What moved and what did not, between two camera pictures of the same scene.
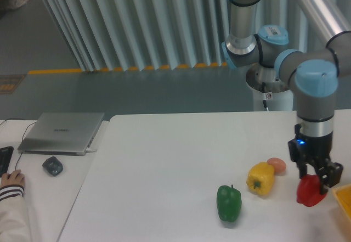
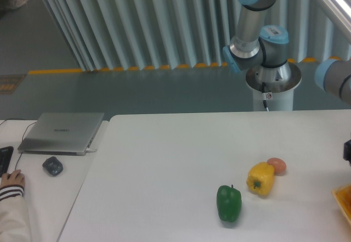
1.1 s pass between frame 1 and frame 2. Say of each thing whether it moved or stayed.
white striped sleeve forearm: stayed
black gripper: moved
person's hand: stayed
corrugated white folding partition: stayed
